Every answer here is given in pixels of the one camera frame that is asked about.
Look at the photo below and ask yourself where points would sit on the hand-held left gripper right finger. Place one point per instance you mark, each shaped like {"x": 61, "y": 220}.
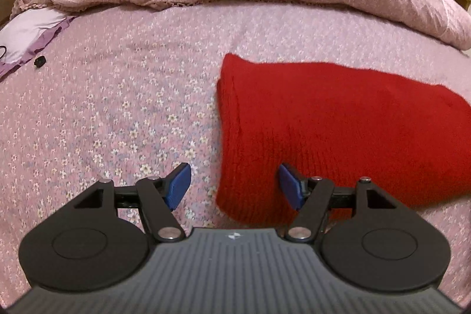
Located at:
{"x": 290, "y": 185}

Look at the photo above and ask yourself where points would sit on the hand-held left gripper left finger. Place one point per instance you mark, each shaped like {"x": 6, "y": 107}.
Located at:
{"x": 178, "y": 185}

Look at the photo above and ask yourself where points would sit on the red knit sweater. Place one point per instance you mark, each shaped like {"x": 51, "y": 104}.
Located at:
{"x": 331, "y": 122}

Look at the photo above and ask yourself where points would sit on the floral bed sheet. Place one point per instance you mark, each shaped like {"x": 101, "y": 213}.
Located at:
{"x": 110, "y": 108}

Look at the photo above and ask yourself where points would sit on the small black object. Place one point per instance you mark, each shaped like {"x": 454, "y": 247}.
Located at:
{"x": 39, "y": 62}

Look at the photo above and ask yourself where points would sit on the purple pillowcase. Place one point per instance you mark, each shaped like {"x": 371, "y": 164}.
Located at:
{"x": 29, "y": 30}

